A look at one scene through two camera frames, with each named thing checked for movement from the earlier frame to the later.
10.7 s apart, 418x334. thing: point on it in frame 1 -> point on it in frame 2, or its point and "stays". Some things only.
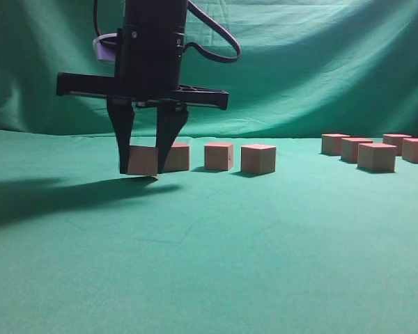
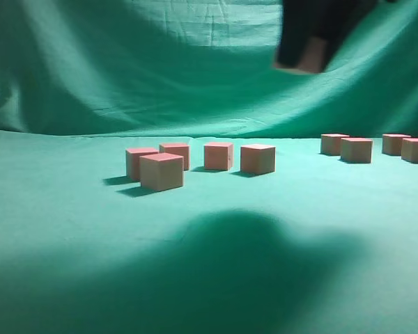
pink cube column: (396, 140) stays
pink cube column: (219, 156) stays
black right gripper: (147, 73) -> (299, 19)
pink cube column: (417, 150) -> (161, 171)
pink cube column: (258, 158) stays
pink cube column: (349, 148) stays
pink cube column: (178, 158) stays
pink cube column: (377, 156) -> (313, 58)
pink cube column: (331, 143) stays
